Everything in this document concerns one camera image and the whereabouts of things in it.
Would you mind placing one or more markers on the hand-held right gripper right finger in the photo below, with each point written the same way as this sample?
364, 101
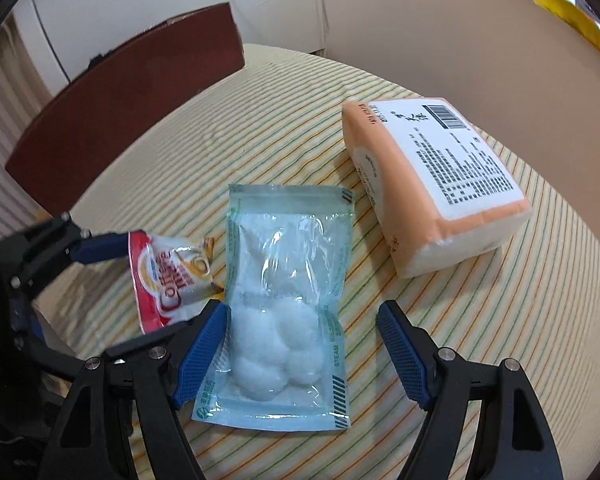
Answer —
405, 355

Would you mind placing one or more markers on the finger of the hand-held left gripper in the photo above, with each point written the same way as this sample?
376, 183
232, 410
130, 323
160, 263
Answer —
34, 332
100, 248

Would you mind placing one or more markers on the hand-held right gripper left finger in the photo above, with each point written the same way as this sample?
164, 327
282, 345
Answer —
200, 350

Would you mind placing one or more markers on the red and white sachet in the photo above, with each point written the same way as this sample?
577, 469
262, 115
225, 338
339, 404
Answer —
172, 280

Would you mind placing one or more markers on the clear cotton ball bag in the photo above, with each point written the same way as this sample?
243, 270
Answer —
280, 310

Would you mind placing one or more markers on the orange tissue pack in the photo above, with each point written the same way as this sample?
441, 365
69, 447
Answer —
430, 210

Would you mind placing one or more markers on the yellow fruit plate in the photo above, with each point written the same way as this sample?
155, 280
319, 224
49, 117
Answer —
570, 15

